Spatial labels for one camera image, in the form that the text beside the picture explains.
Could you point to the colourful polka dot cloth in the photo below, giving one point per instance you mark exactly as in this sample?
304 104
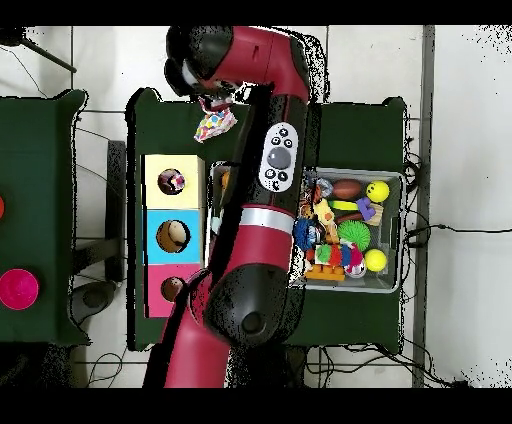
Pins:
214 124
171 182

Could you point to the multicolour fuzzy caterpillar toy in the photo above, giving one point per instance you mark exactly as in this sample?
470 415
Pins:
340 256

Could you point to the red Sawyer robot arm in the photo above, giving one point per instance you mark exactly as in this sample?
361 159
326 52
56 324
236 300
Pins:
256 64

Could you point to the wooden box with three holes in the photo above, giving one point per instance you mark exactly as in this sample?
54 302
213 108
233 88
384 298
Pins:
156 232

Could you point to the clear mesh bin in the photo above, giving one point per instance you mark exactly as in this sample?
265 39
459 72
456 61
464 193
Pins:
392 280

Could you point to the blue spiky ball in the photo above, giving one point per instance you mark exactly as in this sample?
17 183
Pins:
304 234

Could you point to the orange toy brick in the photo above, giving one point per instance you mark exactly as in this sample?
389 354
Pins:
324 274

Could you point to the brown toy football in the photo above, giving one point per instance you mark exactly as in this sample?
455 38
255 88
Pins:
347 189

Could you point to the green spiky ball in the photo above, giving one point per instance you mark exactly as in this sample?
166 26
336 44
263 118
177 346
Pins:
354 234

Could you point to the yellow smiley ball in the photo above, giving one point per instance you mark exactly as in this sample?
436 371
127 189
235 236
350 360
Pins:
378 191

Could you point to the plain yellow ball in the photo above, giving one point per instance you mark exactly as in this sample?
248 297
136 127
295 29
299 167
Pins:
375 260

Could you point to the side table with green cloth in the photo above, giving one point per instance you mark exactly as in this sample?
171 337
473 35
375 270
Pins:
40 200

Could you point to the pink disc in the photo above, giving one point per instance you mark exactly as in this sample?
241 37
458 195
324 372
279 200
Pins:
18 290

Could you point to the red disc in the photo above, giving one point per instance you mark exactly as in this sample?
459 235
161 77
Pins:
2 207

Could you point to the black tripod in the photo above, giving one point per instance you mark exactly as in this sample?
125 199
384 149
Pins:
12 37

